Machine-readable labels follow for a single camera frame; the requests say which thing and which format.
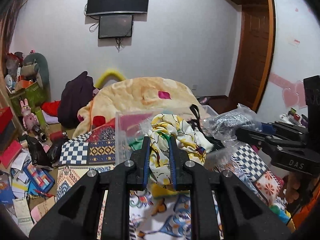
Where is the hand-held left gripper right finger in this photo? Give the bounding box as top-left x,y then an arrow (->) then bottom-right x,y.
169,135 -> 292,240

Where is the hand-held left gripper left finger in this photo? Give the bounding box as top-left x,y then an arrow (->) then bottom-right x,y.
29,136 -> 151,240

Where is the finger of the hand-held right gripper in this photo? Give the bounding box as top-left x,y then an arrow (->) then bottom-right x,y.
235,127 -> 308,155
260,121 -> 310,140

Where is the yellow white printed cloth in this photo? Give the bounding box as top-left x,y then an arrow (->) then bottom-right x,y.
147,114 -> 216,193

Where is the clear plastic storage box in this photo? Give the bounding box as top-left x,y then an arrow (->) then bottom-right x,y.
115,105 -> 218,167

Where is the person's right hand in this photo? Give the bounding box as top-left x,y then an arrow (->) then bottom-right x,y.
284,172 -> 304,205

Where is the plastic bag with speckled cloth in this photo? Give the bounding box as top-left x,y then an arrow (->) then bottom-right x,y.
202,103 -> 263,148

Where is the patchwork patterned quilt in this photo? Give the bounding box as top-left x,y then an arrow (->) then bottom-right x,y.
56,124 -> 293,240

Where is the yellow fleece blanket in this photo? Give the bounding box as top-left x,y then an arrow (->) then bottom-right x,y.
72,77 -> 208,139

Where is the wooden door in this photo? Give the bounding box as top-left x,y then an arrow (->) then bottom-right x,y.
214,0 -> 276,113

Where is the red thermos bottle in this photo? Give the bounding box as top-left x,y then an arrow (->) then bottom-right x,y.
49,130 -> 69,142

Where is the dark purple jacket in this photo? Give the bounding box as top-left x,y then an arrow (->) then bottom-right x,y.
57,71 -> 97,128

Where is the yellow foam tube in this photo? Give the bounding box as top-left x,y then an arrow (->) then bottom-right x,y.
94,68 -> 126,89

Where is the black plastic bag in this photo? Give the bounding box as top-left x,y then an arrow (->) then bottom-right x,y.
26,135 -> 66,168

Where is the blue patterned pencil case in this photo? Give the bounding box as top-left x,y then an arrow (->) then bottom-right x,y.
23,163 -> 56,196

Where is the red cloth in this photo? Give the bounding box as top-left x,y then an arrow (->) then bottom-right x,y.
41,100 -> 62,118

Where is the green cylinder bottle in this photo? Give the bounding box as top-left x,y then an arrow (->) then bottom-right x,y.
35,107 -> 48,131

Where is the pink rabbit toy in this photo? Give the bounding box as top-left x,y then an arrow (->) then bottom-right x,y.
21,99 -> 38,132

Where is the green cardboard box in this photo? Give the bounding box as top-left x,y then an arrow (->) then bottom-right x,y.
9,81 -> 48,111

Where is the pile of papers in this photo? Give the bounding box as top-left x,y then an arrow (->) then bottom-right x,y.
0,147 -> 58,232

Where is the pink book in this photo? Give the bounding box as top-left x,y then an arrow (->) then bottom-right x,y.
0,140 -> 23,168

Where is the grey green plush toy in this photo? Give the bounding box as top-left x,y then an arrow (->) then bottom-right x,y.
22,52 -> 50,88

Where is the red box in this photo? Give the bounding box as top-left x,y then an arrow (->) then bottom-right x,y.
0,106 -> 14,133

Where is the black strap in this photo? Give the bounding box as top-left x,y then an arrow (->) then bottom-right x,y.
189,104 -> 208,136

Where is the small wall monitor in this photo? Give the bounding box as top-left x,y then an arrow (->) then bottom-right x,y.
98,14 -> 134,39

